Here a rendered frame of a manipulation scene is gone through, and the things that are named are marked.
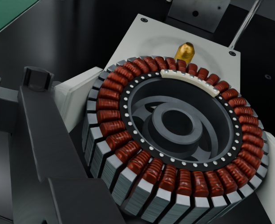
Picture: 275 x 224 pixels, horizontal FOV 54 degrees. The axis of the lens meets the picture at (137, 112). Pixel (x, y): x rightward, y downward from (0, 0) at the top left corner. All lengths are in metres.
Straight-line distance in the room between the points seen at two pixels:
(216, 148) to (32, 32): 0.25
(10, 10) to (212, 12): 0.28
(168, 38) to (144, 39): 0.03
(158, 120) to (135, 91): 0.02
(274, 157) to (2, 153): 0.19
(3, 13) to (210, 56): 0.27
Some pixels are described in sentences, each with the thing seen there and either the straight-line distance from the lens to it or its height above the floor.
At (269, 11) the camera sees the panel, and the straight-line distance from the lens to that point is 0.57.
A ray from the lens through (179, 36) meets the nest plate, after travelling 0.37.
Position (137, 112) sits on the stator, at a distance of 0.18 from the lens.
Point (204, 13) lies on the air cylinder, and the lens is 0.43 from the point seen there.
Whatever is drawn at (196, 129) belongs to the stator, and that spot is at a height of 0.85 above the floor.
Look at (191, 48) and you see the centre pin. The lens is 0.31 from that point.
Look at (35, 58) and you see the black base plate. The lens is 0.31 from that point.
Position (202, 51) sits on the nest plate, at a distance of 0.36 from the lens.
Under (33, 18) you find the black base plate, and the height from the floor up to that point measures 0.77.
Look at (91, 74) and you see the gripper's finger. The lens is 0.16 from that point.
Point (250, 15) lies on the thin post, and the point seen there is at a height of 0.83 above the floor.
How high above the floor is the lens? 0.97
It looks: 47 degrees down
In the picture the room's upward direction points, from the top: 21 degrees clockwise
